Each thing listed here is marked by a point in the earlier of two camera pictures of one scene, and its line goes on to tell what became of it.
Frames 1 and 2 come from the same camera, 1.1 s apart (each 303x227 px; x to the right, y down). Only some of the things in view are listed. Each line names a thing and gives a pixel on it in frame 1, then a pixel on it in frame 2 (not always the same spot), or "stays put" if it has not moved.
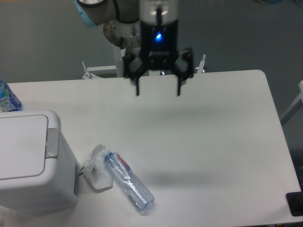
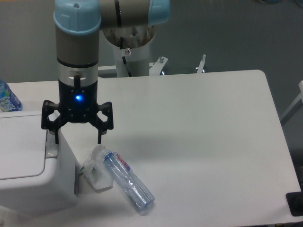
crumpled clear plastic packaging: x=96 y=173 stays put
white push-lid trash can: x=39 y=173 stays put
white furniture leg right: x=295 y=107 stays put
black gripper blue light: x=159 y=48 to x=79 y=102
